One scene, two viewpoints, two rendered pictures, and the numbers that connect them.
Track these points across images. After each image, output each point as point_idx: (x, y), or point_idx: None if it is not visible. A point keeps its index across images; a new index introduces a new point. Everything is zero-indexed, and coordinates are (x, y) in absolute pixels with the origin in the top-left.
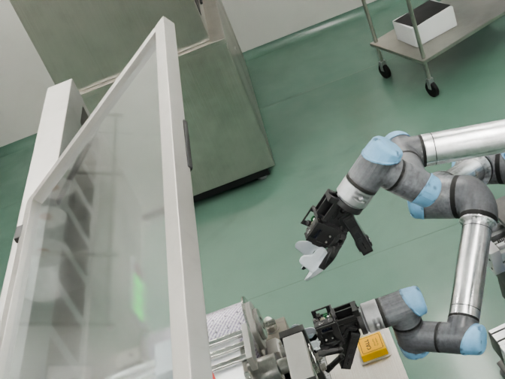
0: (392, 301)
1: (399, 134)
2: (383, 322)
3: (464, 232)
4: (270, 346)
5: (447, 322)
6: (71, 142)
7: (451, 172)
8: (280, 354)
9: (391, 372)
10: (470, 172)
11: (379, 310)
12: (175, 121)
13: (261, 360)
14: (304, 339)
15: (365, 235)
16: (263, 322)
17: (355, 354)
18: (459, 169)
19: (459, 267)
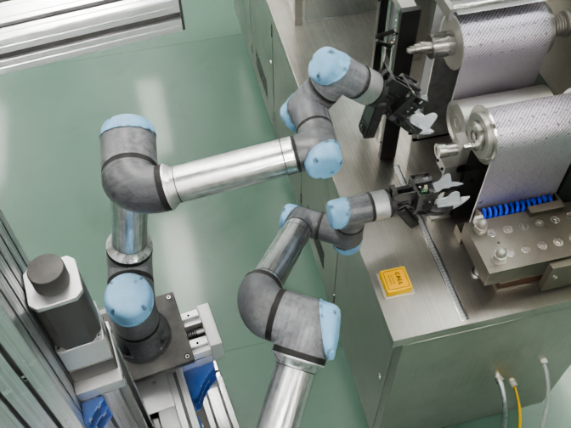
0: (356, 197)
1: (316, 145)
2: (387, 315)
3: (279, 267)
4: (464, 139)
5: (311, 221)
6: None
7: (283, 380)
8: (454, 137)
9: (375, 255)
10: (259, 419)
11: (370, 192)
12: None
13: (441, 35)
14: (398, 8)
15: (364, 122)
16: (474, 143)
17: (413, 281)
18: (273, 404)
19: (291, 245)
